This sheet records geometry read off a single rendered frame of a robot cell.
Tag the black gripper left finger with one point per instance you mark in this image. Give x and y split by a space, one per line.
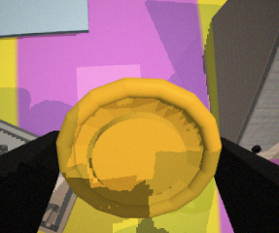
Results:
28 175

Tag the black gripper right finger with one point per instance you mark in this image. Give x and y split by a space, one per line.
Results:
249 188

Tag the orange round plate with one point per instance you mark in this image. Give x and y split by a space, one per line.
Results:
138 148

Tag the grey dish rack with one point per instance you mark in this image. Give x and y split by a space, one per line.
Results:
63 198

